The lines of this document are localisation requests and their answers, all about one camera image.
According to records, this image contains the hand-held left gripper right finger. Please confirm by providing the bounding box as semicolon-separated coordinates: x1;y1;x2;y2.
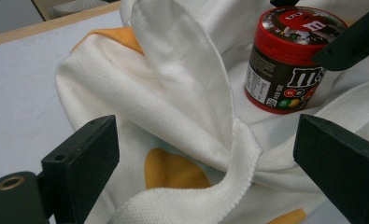
292;113;369;224

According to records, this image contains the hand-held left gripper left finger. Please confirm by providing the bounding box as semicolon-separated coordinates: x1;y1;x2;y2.
41;114;121;224

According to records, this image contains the red-lidded candy jar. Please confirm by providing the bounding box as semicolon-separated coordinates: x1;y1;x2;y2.
243;6;348;116

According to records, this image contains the white canvas tote bag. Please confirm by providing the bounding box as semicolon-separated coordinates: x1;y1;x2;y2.
54;0;369;224

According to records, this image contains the white table sheet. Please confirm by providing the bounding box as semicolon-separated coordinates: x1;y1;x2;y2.
0;8;353;224

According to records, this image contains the wooden table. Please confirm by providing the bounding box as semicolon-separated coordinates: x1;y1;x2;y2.
0;0;122;49

